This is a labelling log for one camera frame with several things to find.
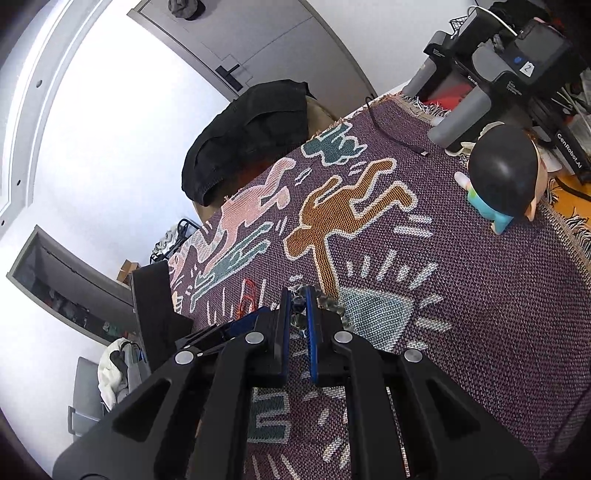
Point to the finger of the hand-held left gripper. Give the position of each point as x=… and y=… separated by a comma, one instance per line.
x=240, y=321

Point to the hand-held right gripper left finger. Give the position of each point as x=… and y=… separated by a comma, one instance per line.
x=280, y=341

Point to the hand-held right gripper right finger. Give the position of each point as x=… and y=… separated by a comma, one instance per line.
x=314, y=341

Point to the black jewelry box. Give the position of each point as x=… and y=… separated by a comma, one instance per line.
x=157, y=304

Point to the black shoe rack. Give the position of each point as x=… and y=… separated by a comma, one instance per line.
x=178, y=237

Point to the open cardboard box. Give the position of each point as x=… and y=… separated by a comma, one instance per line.
x=128, y=272

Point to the white cloth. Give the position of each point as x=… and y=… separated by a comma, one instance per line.
x=108, y=369

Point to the grey interior door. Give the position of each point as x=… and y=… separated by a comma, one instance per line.
x=92, y=290

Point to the printed woven blanket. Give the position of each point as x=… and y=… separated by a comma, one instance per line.
x=461, y=300

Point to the grey sofa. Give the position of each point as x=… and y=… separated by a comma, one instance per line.
x=85, y=387

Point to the tan chair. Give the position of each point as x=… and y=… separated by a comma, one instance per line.
x=321, y=117

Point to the black-haired toy figurine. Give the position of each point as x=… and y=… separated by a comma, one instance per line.
x=498, y=161

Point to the red cloth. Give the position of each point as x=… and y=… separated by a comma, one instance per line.
x=450, y=94

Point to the grey entrance door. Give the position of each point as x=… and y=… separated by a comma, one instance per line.
x=286, y=41

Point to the orange fringed cloth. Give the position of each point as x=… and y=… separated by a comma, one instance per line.
x=572, y=194

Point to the grey cap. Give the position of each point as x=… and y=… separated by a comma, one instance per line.
x=184, y=8

